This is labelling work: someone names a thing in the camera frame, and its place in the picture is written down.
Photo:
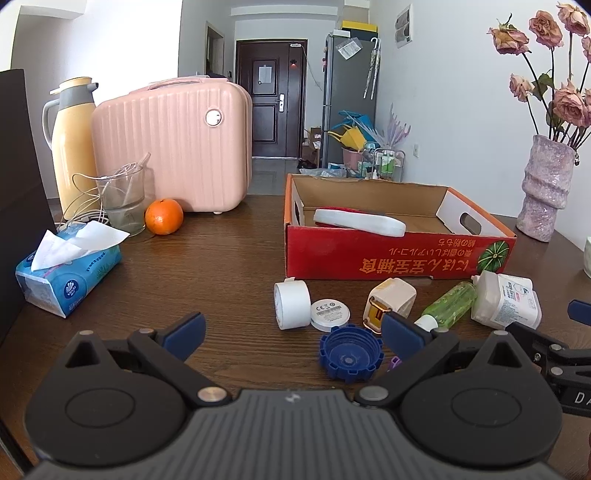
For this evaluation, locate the white tape roll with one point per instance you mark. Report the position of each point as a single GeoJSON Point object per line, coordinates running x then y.
{"type": "Point", "coordinates": [292, 302]}

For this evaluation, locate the metal trolley rack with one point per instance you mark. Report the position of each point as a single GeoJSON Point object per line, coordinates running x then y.
{"type": "Point", "coordinates": [385, 164]}

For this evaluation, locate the blue ribbed bottle cap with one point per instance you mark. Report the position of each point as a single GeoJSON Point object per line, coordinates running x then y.
{"type": "Point", "coordinates": [350, 354]}

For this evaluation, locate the cream square charger plug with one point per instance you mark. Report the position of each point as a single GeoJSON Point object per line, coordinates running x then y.
{"type": "Point", "coordinates": [392, 295]}

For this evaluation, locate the white medicine bottle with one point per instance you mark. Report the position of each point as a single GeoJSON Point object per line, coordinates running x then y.
{"type": "Point", "coordinates": [505, 299]}

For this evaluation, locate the grey refrigerator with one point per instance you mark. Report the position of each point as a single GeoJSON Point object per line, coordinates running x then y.
{"type": "Point", "coordinates": [347, 86]}

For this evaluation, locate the pink hard suitcase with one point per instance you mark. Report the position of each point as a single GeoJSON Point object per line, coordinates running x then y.
{"type": "Point", "coordinates": [195, 134]}

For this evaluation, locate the yellow thermos jug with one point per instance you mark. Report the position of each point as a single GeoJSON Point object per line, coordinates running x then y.
{"type": "Point", "coordinates": [66, 126]}

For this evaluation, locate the white round disc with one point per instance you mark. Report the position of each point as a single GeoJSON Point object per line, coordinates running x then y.
{"type": "Point", "coordinates": [329, 313]}

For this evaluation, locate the green spray bottle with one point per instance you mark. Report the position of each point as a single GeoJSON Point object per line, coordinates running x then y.
{"type": "Point", "coordinates": [449, 308]}

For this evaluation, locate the blue tissue pack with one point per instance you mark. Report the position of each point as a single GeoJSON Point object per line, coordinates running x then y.
{"type": "Point", "coordinates": [67, 265]}

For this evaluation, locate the purple textured vase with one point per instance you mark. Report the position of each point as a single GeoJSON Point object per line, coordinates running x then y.
{"type": "Point", "coordinates": [546, 185]}

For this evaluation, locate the orange fruit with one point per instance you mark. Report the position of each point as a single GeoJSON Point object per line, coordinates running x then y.
{"type": "Point", "coordinates": [164, 217]}

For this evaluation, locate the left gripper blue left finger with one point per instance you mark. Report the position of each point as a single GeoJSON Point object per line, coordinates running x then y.
{"type": "Point", "coordinates": [184, 337]}

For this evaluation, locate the red white lint brush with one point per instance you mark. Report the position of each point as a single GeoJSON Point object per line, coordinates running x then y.
{"type": "Point", "coordinates": [371, 223]}

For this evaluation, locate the purple ribbed cap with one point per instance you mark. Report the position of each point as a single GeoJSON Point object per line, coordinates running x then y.
{"type": "Point", "coordinates": [395, 361]}

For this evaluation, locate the dried pink rose bouquet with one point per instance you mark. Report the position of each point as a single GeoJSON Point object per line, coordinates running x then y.
{"type": "Point", "coordinates": [564, 88]}

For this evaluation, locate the dark brown entrance door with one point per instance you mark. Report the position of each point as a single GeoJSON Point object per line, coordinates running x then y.
{"type": "Point", "coordinates": [274, 72]}

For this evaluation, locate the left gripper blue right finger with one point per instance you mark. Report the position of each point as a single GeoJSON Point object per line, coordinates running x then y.
{"type": "Point", "coordinates": [403, 337]}

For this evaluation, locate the white umbrella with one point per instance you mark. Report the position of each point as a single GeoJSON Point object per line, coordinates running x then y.
{"type": "Point", "coordinates": [375, 63]}

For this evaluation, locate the orange red cardboard box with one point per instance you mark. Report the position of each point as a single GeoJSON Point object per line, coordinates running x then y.
{"type": "Point", "coordinates": [448, 236]}

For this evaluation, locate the clear glass cup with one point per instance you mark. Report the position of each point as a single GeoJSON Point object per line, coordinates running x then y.
{"type": "Point", "coordinates": [122, 198]}

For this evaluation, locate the yellow box on refrigerator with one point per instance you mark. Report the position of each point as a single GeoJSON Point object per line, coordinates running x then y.
{"type": "Point", "coordinates": [357, 25]}

